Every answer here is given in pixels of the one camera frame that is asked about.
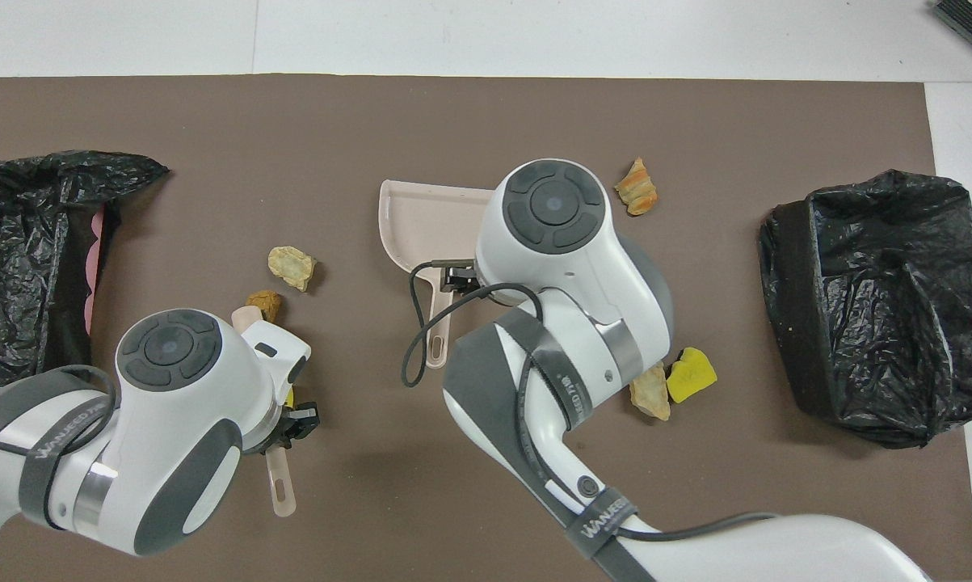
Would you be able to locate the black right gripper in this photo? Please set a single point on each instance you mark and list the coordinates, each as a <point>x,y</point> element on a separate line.
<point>480,279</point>

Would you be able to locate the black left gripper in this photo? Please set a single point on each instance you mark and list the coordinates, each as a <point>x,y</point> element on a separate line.
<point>284,432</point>

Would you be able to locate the beige plastic dustpan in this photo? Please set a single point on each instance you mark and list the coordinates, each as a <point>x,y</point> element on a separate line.
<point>429,222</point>

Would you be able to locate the beige hand brush black bristles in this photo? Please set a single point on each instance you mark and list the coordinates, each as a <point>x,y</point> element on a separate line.
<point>281,485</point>

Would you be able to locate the brown bread roll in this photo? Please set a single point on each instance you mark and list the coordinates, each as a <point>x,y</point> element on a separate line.
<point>266,304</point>

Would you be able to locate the beige bread chunk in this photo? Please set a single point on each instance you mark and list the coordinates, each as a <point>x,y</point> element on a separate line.
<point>292,267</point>
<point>654,396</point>

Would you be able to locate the striped croissant piece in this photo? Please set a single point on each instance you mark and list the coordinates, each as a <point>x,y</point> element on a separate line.
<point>637,188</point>

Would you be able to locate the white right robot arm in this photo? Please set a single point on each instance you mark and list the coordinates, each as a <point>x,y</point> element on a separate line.
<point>582,267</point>

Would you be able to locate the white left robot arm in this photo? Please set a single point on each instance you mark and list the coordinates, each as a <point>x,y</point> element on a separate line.
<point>170,404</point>

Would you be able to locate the black bag lined pink bin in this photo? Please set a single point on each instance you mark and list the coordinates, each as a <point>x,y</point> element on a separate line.
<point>17,242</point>

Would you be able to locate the brown table mat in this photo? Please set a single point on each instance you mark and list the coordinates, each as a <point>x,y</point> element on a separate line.
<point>372,121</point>

